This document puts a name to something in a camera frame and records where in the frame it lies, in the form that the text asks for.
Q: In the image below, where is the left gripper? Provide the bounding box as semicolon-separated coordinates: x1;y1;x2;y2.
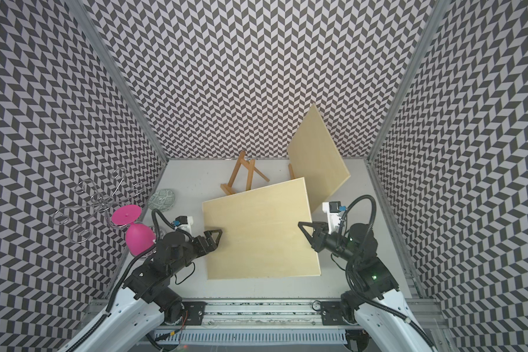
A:
169;229;222;278

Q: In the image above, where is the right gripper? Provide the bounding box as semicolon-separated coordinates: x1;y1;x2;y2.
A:
298;220;361;266

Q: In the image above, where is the plywood board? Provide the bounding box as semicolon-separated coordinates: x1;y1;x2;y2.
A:
202;178;321;280
287;104;351;212

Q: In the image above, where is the wooden easel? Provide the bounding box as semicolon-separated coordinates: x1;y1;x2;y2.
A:
220;150;271;197
288;164;296;180

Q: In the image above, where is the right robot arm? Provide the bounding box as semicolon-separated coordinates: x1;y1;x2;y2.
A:
298;195;436;351

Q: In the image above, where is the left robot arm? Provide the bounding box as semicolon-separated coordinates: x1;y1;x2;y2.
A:
61;209;223;351

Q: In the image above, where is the green patterned plate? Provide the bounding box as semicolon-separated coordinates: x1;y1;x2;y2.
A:
148;189;176;212

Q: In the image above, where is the pink plastic goblet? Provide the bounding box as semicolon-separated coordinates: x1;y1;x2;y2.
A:
111;205;156;257

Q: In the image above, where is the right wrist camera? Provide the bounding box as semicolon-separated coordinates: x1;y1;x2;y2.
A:
322;201;346;235

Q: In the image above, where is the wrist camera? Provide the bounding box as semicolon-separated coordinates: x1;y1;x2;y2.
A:
322;201;346;235
174;216;194;234

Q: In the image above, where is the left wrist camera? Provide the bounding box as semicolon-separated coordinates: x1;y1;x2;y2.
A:
174;216;194;234

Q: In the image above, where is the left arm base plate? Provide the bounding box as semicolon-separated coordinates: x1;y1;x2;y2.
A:
164;301;207;326

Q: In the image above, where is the aluminium front rail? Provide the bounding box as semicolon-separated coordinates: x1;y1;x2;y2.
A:
92;297;450;331

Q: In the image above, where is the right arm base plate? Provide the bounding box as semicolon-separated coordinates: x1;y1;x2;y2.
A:
319;301;357;326

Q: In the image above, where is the metal wire rack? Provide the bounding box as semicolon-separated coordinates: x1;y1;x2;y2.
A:
51;168;143;243

